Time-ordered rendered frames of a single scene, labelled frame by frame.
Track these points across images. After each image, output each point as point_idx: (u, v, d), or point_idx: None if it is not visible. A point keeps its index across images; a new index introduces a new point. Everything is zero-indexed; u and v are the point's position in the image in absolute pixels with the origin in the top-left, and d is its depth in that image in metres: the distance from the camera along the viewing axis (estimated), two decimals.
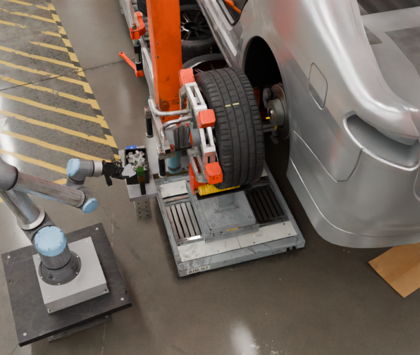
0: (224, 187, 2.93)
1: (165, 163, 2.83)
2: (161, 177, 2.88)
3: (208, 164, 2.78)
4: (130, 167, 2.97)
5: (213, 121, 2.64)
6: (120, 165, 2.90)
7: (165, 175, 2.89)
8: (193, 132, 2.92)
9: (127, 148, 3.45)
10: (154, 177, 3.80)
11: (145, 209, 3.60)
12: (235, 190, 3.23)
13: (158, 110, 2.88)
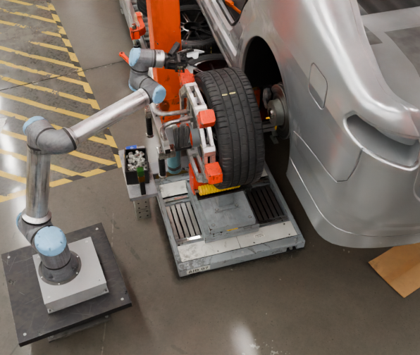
0: (225, 182, 2.87)
1: (165, 163, 2.83)
2: (161, 177, 2.88)
3: (208, 164, 2.78)
4: (198, 54, 2.74)
5: (213, 121, 2.64)
6: (184, 65, 2.74)
7: (165, 175, 2.89)
8: (193, 132, 2.92)
9: (127, 148, 3.45)
10: (154, 177, 3.80)
11: (145, 209, 3.60)
12: (235, 190, 3.23)
13: (158, 110, 2.88)
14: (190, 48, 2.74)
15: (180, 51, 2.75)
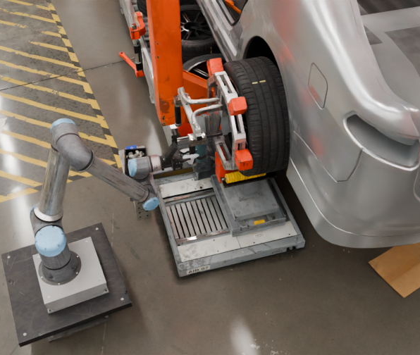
0: (254, 169, 2.93)
1: (195, 151, 2.90)
2: (191, 163, 2.95)
3: (239, 151, 2.84)
4: (193, 160, 2.92)
5: (244, 108, 2.71)
6: None
7: (196, 163, 2.96)
8: (222, 120, 2.98)
9: (127, 148, 3.45)
10: (154, 177, 3.80)
11: (145, 209, 3.60)
12: (261, 178, 3.29)
13: (189, 98, 2.95)
14: (188, 159, 2.88)
15: (177, 158, 2.87)
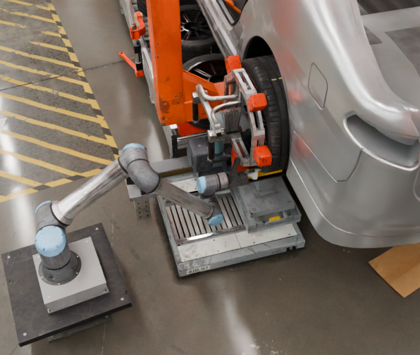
0: (273, 165, 2.95)
1: (214, 147, 2.92)
2: (209, 160, 2.97)
3: (258, 147, 2.86)
4: (257, 175, 3.08)
5: (264, 105, 2.73)
6: None
7: (214, 158, 2.98)
8: (240, 117, 3.00)
9: None
10: None
11: (145, 209, 3.60)
12: (277, 175, 3.31)
13: (207, 95, 2.97)
14: (252, 170, 3.05)
15: (242, 171, 3.05)
